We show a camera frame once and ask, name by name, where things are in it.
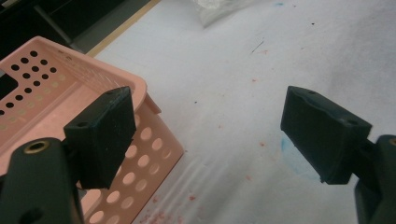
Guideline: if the clear plastic bag yellow face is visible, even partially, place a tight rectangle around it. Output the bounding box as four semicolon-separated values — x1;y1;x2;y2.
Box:
192;0;250;28

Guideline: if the pink perforated plastic basket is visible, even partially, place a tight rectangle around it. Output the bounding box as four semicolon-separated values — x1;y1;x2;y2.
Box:
0;35;185;224

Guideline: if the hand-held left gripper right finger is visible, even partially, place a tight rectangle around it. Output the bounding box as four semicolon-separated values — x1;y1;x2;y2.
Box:
279;85;373;185

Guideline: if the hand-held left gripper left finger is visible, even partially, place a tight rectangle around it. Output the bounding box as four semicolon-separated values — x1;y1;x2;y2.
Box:
64;86;137;190

